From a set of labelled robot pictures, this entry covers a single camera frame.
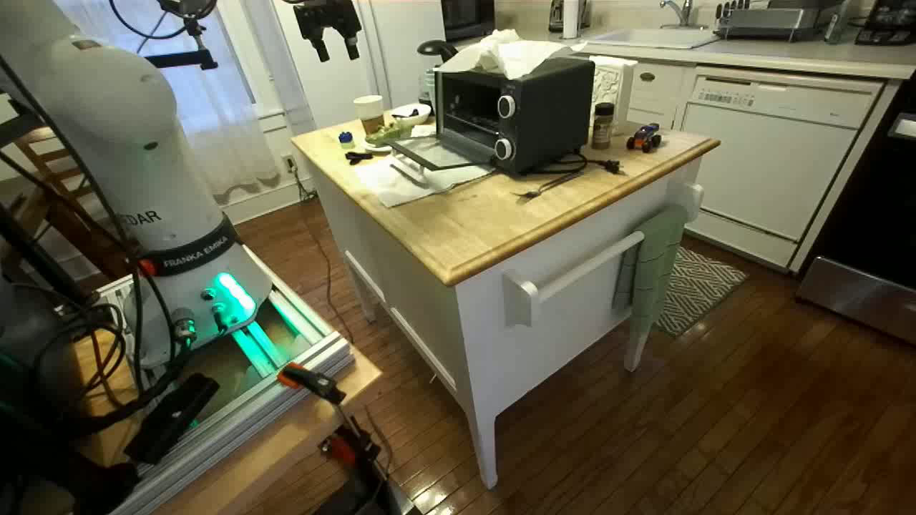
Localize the crumpled white paper towel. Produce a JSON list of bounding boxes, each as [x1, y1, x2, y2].
[[437, 26, 576, 82]]

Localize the black oven power cord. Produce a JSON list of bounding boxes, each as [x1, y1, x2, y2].
[[516, 152, 624, 202]]

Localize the black toaster oven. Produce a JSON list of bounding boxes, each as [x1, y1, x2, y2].
[[389, 54, 596, 180]]

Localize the green leaf-shaped cloth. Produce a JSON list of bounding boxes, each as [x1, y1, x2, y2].
[[372, 110, 430, 145]]

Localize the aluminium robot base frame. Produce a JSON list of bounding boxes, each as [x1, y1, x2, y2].
[[94, 243, 359, 515]]

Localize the patterned floor rug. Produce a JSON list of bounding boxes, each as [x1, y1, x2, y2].
[[656, 243, 750, 336]]

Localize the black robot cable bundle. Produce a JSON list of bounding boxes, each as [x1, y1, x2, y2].
[[0, 54, 196, 441]]

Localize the white paper sheet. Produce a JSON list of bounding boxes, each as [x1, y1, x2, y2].
[[353, 152, 495, 212]]

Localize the dark boxy counter appliance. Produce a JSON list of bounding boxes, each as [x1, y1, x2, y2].
[[437, 0, 498, 42]]

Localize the white dishwasher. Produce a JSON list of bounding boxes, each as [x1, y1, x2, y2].
[[678, 66, 885, 272]]

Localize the black flat box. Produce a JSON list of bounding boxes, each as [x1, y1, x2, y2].
[[124, 369, 223, 465]]

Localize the black camera tripod mount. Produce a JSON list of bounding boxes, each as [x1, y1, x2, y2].
[[105, 0, 223, 72]]

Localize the white window curtain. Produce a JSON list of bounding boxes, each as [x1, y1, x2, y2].
[[52, 0, 284, 205]]

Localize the wooden robot platform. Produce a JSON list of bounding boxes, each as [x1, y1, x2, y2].
[[67, 323, 385, 515]]

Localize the white kitchen sink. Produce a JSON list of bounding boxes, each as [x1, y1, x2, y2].
[[588, 26, 718, 52]]

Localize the white wooden-top kitchen island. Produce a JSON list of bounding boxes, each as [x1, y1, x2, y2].
[[289, 116, 725, 492]]

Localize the white flat plastic tool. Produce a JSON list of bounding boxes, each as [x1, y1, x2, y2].
[[389, 155, 436, 189]]

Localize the small spice bottle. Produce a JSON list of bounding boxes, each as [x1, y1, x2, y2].
[[591, 99, 615, 152]]

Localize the white carton box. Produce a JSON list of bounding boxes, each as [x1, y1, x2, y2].
[[588, 54, 642, 136]]

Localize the brown wooden chair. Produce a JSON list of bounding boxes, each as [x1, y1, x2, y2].
[[12, 123, 138, 280]]

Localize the red black clamp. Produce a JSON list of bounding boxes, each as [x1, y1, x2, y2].
[[319, 411, 409, 515]]

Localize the chrome sink faucet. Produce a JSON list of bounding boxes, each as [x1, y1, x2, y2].
[[658, 0, 701, 29]]

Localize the dark dish rack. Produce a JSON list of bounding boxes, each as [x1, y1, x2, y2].
[[714, 0, 833, 42]]

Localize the white kitchen counter cabinets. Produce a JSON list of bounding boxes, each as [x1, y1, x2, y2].
[[495, 22, 916, 273]]

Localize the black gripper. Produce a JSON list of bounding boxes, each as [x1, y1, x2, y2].
[[284, 0, 364, 66]]

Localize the white paper cup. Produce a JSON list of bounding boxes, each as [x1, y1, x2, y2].
[[353, 90, 387, 136]]

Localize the green hanging towel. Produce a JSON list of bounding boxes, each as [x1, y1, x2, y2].
[[628, 202, 692, 336]]

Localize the black stove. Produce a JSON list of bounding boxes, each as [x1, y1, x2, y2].
[[797, 67, 916, 348]]

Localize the orange black clamp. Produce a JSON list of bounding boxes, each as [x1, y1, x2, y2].
[[279, 363, 350, 409]]

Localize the red blue toy car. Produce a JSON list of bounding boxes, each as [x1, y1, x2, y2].
[[624, 123, 666, 155]]

